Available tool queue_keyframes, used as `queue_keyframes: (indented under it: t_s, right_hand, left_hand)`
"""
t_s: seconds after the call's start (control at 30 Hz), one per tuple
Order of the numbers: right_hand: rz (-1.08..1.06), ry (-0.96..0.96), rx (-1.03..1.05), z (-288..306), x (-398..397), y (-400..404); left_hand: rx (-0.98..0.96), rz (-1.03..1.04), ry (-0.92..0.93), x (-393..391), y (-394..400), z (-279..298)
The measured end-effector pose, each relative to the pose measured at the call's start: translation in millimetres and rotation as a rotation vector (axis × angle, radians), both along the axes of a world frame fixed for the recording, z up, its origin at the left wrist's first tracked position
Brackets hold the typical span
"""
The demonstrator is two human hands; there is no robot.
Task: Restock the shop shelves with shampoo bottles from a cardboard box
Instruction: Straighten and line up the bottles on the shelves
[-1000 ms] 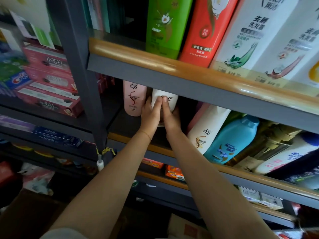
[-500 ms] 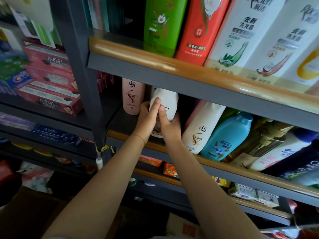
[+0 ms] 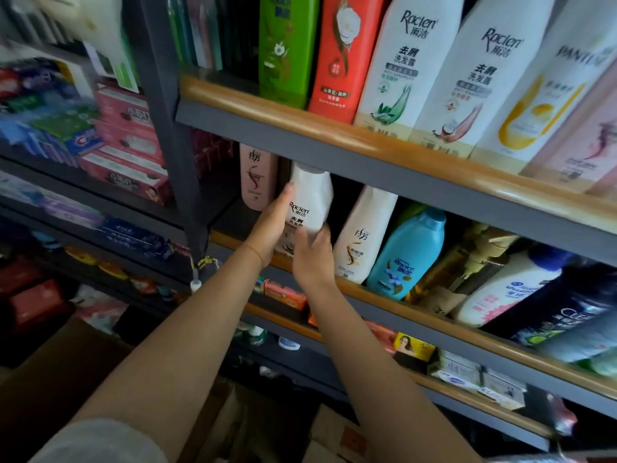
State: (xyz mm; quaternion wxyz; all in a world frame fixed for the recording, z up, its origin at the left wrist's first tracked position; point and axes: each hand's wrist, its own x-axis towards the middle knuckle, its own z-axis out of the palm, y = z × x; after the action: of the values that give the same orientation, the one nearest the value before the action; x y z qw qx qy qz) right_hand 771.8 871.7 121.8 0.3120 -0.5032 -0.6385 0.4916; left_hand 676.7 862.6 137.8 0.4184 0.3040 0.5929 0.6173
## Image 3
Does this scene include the grey-blue shampoo bottle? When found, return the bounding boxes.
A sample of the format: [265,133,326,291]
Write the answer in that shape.
[535,308,617,366]

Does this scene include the person's right forearm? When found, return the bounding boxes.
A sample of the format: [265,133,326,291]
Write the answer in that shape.
[301,278,485,463]

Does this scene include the black shampoo bottle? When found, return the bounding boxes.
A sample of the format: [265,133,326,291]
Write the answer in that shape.
[481,262,617,349]

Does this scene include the small white shampoo bottle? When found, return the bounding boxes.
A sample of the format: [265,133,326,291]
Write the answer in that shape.
[275,161,335,258]

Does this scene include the green shampoo bottle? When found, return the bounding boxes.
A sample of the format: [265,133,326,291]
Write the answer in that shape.
[258,0,321,110]

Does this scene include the small pink shampoo bottle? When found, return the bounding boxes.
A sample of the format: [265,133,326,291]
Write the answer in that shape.
[239,143,279,212]

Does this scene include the red tissue packs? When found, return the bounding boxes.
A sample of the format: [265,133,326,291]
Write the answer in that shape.
[0,258,68,331]

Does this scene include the gold pump bottle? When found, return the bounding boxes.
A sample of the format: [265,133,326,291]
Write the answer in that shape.
[407,223,520,316]

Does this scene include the large pale pink bottle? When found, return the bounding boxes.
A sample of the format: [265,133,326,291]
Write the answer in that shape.
[521,62,617,195]

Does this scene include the person's right hand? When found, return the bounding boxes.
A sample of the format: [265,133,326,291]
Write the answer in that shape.
[291,223,336,291]

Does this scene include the red shampoo bottle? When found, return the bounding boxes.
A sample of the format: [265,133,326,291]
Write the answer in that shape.
[308,0,389,125]

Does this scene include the hanging white packets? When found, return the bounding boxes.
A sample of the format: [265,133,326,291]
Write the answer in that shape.
[29,0,141,93]

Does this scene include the teal shampoo bottle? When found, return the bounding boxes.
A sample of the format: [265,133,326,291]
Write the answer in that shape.
[366,206,447,301]

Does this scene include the person's left forearm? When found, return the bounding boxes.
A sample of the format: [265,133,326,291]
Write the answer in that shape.
[79,243,265,463]

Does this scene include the yellow box with face print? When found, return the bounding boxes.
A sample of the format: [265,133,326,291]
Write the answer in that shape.
[392,332,437,363]

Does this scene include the white bottle blue cap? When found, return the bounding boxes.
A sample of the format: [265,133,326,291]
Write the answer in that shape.
[452,243,575,328]

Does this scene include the dark grey wood-edged shelf unit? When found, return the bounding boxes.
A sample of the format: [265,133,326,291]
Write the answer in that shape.
[123,0,617,454]

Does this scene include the red soap packet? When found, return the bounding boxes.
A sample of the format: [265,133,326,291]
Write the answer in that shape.
[364,319,399,355]

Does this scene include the person's left hand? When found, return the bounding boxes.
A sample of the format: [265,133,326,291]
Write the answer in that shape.
[242,183,295,268]

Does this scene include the grey sleeve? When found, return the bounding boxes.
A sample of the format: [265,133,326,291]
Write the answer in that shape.
[28,418,169,463]

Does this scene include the orange soap box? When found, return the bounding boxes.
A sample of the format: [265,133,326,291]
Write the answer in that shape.
[264,280,309,312]

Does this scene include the white bottle brown swirl print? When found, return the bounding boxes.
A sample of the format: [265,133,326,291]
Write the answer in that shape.
[332,185,399,285]

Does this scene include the brown cardboard box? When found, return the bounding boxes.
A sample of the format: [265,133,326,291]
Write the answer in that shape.
[190,381,372,463]

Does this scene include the white bottle green leaf print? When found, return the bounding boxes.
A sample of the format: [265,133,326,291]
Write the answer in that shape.
[353,0,466,141]

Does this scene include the row of blue toothpaste boxes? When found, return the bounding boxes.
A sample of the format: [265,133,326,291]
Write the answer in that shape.
[0,171,175,262]

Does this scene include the white bottle pink swirl print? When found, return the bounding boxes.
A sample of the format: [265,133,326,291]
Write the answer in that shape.
[409,0,557,159]

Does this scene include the stack of colourful toothpaste boxes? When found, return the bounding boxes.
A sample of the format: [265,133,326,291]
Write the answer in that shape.
[0,58,106,168]

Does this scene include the dark grey side shelf unit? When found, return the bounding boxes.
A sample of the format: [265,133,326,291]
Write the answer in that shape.
[0,38,193,314]

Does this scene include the white soap box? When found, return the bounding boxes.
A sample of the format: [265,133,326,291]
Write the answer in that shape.
[481,370,527,411]
[430,349,483,390]

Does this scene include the white bottle yellow label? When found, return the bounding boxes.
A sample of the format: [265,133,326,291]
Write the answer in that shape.
[470,0,617,175]

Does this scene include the row of toothbrush packs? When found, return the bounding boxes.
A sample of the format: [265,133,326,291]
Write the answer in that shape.
[165,0,223,72]

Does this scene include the pink toothpaste box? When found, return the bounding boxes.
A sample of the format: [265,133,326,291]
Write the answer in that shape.
[93,119,165,165]
[94,83,151,130]
[78,148,173,206]

